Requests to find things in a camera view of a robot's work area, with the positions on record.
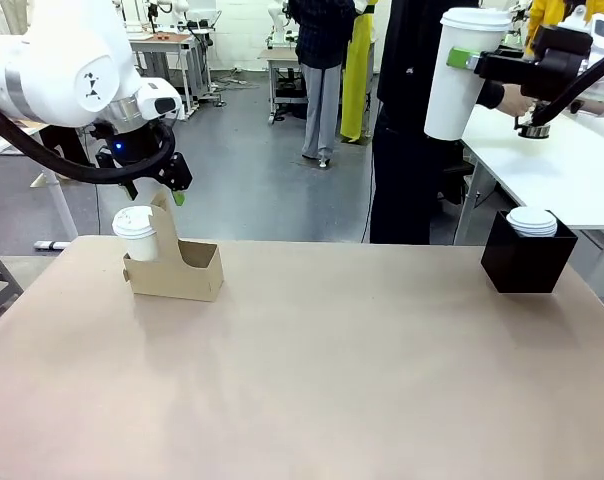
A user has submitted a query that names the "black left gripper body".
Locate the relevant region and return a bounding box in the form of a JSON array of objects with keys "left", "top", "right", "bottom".
[{"left": 89, "top": 120, "right": 177, "bottom": 185}]

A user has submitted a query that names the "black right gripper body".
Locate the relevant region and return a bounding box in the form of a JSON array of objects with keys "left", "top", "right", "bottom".
[{"left": 524, "top": 24, "right": 595, "bottom": 87}]

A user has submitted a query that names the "tall white lidded cup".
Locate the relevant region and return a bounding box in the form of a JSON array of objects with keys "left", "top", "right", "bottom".
[{"left": 423, "top": 6, "right": 514, "bottom": 142}]

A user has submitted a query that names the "small metal pitcher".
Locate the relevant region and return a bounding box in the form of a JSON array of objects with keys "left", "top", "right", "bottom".
[{"left": 512, "top": 111, "right": 552, "bottom": 140}]

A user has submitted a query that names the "brown cardboard cup carrier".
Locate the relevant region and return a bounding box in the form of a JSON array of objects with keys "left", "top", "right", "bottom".
[{"left": 122, "top": 192, "right": 226, "bottom": 303}]

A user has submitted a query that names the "person's left forearm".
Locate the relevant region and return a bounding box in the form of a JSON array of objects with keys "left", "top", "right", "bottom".
[{"left": 475, "top": 79, "right": 506, "bottom": 111}]

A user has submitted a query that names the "small white lidded cup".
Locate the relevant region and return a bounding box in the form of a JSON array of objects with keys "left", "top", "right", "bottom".
[{"left": 111, "top": 205, "right": 160, "bottom": 263}]

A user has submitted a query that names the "person's left hand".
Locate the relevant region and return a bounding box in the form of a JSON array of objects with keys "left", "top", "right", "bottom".
[{"left": 501, "top": 83, "right": 534, "bottom": 118}]

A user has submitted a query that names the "person in yellow jacket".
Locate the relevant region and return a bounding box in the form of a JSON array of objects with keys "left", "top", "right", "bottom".
[{"left": 524, "top": 0, "right": 604, "bottom": 57}]

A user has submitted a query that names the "large white side table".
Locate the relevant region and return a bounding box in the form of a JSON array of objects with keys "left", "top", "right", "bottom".
[{"left": 454, "top": 102, "right": 604, "bottom": 321}]

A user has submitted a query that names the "person in black hoodie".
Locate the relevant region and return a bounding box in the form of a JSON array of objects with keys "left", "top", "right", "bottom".
[{"left": 369, "top": 0, "right": 506, "bottom": 246}]

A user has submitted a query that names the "small brown top table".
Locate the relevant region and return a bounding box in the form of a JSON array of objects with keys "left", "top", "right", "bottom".
[{"left": 258, "top": 47, "right": 311, "bottom": 126}]

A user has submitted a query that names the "stack of white lids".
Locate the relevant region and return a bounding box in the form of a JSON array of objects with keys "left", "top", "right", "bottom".
[{"left": 505, "top": 206, "right": 560, "bottom": 240}]

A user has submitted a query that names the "person in plaid shirt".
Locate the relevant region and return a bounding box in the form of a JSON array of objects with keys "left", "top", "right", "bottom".
[{"left": 287, "top": 0, "right": 358, "bottom": 169}]

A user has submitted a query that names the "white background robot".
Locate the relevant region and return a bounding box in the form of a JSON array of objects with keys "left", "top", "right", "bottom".
[{"left": 265, "top": 0, "right": 296, "bottom": 47}]

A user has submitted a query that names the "black square box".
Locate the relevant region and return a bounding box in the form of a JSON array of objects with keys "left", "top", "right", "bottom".
[{"left": 480, "top": 209, "right": 579, "bottom": 295}]

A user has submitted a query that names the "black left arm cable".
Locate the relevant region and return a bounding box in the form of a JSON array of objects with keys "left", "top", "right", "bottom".
[{"left": 0, "top": 99, "right": 177, "bottom": 187}]

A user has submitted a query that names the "grey frame background table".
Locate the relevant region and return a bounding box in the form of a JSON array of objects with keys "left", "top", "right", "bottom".
[{"left": 126, "top": 30, "right": 216, "bottom": 109}]

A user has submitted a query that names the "grey metal frame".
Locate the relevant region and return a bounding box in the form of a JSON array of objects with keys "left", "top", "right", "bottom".
[{"left": 0, "top": 234, "right": 25, "bottom": 338}]

